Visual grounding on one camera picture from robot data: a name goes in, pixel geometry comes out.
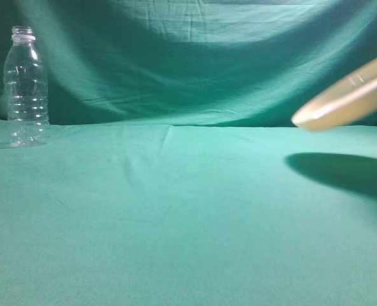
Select cream plastic plate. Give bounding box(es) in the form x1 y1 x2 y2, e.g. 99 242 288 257
292 58 377 131

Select green cloth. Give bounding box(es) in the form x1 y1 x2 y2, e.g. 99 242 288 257
0 1 377 305

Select clear empty plastic bottle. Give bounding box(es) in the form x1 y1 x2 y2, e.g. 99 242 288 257
3 25 50 147

